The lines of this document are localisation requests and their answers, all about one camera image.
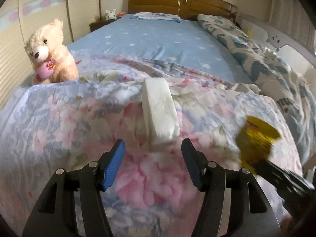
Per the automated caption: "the yellow snack wrapper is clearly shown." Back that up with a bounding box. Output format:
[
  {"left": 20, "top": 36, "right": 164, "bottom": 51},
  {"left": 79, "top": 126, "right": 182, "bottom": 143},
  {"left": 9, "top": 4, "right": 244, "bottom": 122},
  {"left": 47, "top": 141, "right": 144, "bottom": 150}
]
[{"left": 235, "top": 116, "right": 281, "bottom": 175}]

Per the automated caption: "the blue white cartoon duvet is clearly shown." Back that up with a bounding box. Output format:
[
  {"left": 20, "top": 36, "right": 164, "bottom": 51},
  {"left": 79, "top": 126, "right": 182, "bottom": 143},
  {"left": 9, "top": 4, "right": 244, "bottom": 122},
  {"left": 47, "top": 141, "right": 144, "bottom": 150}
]
[{"left": 197, "top": 14, "right": 315, "bottom": 164}]

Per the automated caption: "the cream teddy bear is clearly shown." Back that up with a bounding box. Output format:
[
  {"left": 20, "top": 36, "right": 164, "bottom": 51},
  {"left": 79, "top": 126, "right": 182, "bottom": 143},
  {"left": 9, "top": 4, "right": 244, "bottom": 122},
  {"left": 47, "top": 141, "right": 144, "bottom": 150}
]
[{"left": 25, "top": 19, "right": 79, "bottom": 86}]

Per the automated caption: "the blue star bed sheet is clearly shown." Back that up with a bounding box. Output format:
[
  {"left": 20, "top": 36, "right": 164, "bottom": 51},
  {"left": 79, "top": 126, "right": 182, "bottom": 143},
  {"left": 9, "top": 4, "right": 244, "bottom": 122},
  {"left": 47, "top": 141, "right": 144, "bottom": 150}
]
[{"left": 68, "top": 14, "right": 252, "bottom": 84}]

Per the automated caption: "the dark wooden nightstand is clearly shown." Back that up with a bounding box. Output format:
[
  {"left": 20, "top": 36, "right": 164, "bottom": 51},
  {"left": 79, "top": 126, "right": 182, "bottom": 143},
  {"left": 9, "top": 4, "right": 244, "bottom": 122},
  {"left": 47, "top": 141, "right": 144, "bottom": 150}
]
[{"left": 89, "top": 19, "right": 118, "bottom": 32}]

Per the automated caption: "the white bunny plush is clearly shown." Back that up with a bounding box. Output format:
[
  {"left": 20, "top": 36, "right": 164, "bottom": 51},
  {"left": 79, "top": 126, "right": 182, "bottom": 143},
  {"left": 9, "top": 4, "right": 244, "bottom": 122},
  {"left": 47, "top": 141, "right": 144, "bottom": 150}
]
[{"left": 105, "top": 9, "right": 117, "bottom": 21}]

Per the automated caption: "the blue white pillow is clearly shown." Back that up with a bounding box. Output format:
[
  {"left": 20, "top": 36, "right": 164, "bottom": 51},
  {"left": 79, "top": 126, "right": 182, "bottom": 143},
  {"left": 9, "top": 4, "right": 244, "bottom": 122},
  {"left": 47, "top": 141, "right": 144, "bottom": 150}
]
[{"left": 131, "top": 12, "right": 182, "bottom": 23}]

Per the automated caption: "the wooden headboard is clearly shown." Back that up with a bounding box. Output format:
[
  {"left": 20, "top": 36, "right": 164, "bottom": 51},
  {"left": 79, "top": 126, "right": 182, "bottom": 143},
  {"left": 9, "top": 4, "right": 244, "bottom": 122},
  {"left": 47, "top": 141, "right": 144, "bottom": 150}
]
[{"left": 127, "top": 0, "right": 237, "bottom": 22}]

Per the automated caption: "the beige curtain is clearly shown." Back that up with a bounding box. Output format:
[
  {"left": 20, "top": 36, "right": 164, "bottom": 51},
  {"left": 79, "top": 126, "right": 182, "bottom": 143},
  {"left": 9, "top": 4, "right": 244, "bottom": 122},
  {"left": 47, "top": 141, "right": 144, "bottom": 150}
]
[{"left": 268, "top": 0, "right": 315, "bottom": 53}]

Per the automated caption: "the cream sliding wardrobe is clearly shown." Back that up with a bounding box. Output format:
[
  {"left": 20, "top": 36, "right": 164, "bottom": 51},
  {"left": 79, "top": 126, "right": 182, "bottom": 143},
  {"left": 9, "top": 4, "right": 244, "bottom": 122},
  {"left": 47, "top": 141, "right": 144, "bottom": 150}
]
[{"left": 1, "top": 0, "right": 100, "bottom": 106}]

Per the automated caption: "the grey bed guard rail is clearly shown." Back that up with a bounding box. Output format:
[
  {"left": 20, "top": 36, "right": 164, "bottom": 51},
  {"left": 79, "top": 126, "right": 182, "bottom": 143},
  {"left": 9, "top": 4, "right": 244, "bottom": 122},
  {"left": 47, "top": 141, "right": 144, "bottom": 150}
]
[{"left": 237, "top": 14, "right": 315, "bottom": 84}]

